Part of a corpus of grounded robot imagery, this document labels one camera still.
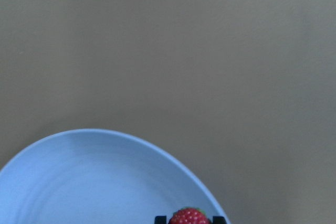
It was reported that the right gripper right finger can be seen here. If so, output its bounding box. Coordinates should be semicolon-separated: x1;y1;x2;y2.
212;216;226;224

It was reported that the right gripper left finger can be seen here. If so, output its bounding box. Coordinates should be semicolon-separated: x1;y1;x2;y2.
154;216;167;224

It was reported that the blue plate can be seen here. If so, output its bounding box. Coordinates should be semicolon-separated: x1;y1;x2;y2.
1;129;225;223

